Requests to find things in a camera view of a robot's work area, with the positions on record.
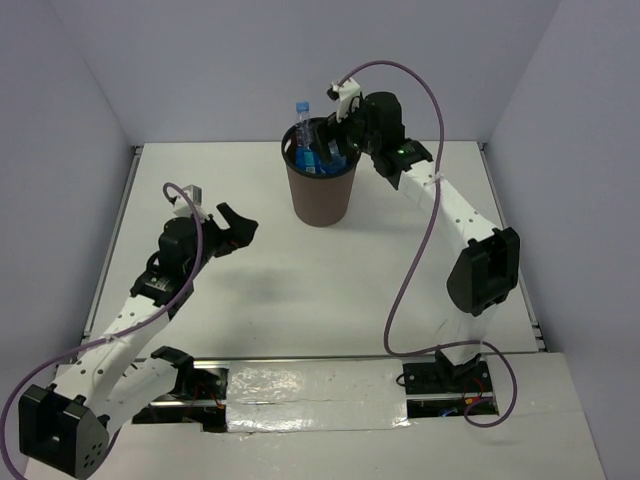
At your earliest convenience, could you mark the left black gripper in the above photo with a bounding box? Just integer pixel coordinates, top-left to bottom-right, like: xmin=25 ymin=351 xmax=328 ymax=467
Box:
xmin=185 ymin=202 xmax=257 ymax=278

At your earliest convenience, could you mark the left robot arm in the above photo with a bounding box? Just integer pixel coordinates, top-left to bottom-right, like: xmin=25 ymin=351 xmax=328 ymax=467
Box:
xmin=18 ymin=200 xmax=258 ymax=479

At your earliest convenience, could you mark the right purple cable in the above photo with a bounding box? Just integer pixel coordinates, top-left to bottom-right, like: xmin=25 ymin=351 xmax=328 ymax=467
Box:
xmin=383 ymin=60 xmax=517 ymax=427

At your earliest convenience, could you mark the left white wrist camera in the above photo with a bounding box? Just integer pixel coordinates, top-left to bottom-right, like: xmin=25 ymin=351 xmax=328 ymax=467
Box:
xmin=171 ymin=185 xmax=208 ymax=222

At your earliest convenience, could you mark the blue label bottle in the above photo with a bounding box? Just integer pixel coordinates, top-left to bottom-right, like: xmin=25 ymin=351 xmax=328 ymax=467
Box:
xmin=322 ymin=155 xmax=352 ymax=175
xmin=328 ymin=140 xmax=346 ymax=164

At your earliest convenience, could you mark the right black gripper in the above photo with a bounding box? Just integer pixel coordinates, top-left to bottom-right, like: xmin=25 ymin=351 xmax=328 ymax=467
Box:
xmin=309 ymin=96 xmax=379 ymax=166

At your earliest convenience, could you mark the brown plastic bin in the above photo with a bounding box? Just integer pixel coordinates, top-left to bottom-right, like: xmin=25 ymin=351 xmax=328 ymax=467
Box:
xmin=280 ymin=125 xmax=361 ymax=227

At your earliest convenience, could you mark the silver foil tape sheet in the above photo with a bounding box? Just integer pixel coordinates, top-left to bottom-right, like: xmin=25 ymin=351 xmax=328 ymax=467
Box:
xmin=226 ymin=359 xmax=410 ymax=433

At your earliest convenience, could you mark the purple cable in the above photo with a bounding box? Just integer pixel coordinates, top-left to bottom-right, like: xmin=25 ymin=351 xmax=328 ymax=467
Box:
xmin=383 ymin=60 xmax=517 ymax=427
xmin=0 ymin=182 xmax=206 ymax=480

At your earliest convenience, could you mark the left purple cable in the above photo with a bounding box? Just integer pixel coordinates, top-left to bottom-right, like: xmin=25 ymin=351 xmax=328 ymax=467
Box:
xmin=0 ymin=182 xmax=206 ymax=480

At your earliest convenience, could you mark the blue cap bottle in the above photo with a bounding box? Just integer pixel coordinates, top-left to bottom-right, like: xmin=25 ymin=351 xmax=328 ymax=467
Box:
xmin=296 ymin=101 xmax=318 ymax=174

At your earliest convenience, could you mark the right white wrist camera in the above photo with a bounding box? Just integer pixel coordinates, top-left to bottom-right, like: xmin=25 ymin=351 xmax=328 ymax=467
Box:
xmin=327 ymin=77 xmax=361 ymax=123

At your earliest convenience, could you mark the metal base rail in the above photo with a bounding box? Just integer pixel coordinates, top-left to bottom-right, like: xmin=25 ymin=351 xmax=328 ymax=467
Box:
xmin=133 ymin=359 xmax=498 ymax=434

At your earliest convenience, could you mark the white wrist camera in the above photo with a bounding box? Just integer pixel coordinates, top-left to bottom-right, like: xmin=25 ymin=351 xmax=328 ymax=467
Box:
xmin=327 ymin=77 xmax=361 ymax=123
xmin=171 ymin=185 xmax=208 ymax=222

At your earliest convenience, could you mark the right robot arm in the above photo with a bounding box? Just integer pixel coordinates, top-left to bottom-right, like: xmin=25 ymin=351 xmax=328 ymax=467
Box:
xmin=314 ymin=85 xmax=520 ymax=391

